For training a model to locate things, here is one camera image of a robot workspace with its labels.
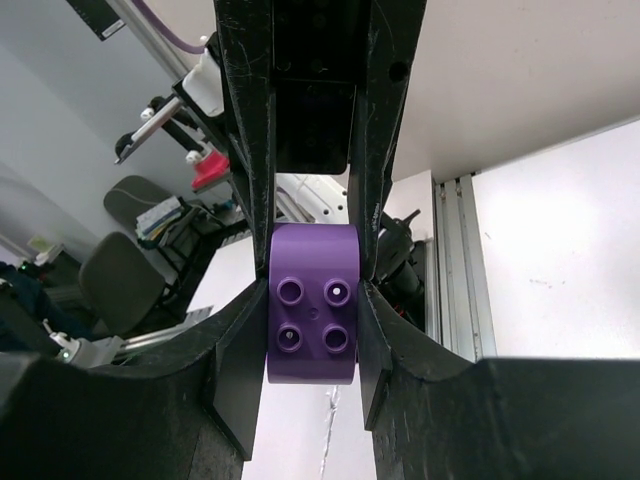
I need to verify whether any stack of books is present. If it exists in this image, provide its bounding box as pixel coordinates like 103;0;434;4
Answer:
135;196;187;249

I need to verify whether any aluminium frame rail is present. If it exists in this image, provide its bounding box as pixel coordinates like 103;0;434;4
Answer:
427;175;497;362

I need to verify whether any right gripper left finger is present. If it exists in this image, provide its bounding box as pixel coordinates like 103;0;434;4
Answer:
1;280;268;479

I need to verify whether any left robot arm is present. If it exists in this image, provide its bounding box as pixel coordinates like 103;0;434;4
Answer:
213;1;426;279

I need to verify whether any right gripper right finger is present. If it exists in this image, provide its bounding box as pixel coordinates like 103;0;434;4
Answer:
358;282;639;479

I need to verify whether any red clamp tool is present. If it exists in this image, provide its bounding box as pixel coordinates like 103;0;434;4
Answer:
191;151;230;191

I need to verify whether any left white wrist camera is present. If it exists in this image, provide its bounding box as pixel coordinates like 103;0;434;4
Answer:
181;32;224;118

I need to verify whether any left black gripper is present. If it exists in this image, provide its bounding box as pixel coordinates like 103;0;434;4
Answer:
214;0;425;280

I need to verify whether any purple paw lego brick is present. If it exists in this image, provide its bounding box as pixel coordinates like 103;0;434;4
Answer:
267;223;360;385

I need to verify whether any grey office chair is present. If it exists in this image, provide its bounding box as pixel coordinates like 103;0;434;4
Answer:
78;175;170;336

